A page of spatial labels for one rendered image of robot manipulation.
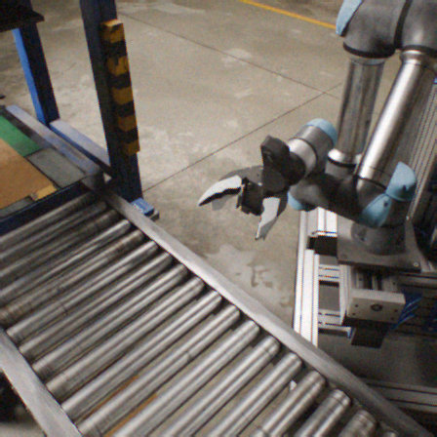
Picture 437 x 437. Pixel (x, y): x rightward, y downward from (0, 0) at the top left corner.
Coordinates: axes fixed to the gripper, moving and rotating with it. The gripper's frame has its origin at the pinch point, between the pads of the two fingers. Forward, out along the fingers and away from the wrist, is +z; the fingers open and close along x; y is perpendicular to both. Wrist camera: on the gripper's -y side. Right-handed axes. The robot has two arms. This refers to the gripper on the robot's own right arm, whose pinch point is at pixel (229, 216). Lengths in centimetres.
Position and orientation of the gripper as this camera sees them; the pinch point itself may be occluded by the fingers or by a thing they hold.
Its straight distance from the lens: 72.4
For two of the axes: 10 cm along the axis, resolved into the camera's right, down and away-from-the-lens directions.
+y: -1.1, 6.9, 7.2
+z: -5.8, 5.4, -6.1
